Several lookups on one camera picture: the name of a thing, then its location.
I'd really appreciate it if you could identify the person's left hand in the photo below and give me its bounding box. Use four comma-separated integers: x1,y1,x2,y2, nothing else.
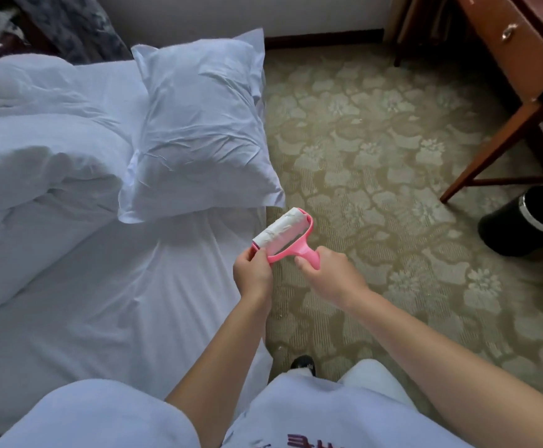
233,245,274,309

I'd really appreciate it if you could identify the person's right hand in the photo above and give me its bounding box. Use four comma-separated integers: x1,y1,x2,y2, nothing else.
294,245,370,312

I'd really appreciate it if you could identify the pink lint roller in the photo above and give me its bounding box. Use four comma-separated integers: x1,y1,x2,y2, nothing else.
249,207,322,271

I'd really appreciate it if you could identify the white bed sheet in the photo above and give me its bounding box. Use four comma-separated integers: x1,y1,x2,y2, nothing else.
0,51,286,435

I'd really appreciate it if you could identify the white pillow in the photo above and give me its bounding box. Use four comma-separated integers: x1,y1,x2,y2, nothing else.
117,29,286,225

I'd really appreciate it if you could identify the person's left forearm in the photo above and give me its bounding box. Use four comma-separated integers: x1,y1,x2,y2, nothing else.
164,294,273,448

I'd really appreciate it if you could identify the person's right forearm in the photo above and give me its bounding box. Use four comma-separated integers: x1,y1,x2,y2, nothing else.
341,289,543,448

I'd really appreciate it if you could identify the person's black right shoe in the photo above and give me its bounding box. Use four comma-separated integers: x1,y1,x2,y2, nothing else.
290,354,317,376

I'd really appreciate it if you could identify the person's white shirt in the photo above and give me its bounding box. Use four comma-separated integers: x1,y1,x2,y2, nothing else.
0,368,478,448

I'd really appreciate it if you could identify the black waste bin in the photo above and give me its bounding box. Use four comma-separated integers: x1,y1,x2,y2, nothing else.
477,184,543,258

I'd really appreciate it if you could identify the white duvet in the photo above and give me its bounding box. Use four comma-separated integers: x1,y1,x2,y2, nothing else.
0,53,140,327

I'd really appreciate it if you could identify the wooden chair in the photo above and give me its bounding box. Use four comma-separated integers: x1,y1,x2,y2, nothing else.
383,0,459,69

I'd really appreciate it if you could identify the brown wooden desk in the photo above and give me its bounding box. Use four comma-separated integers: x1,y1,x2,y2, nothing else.
439,0,543,206

